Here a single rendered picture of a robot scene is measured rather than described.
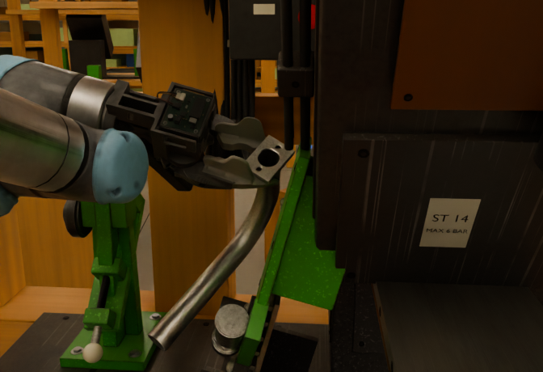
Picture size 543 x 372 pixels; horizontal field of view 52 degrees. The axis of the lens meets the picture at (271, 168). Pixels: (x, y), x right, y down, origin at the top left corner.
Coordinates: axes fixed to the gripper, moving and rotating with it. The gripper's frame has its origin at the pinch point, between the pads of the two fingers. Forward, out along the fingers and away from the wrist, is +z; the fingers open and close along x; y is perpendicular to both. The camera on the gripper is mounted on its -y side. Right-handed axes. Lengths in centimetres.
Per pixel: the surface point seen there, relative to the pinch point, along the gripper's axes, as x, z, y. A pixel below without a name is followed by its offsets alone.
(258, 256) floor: 87, 0, -271
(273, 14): 22.7, -5.8, 2.2
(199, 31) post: 25.9, -17.7, -9.2
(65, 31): 529, -422, -693
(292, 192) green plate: -7.6, 3.1, 10.2
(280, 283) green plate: -14.4, 4.6, 1.8
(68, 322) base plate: -18, -27, -41
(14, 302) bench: -15, -42, -51
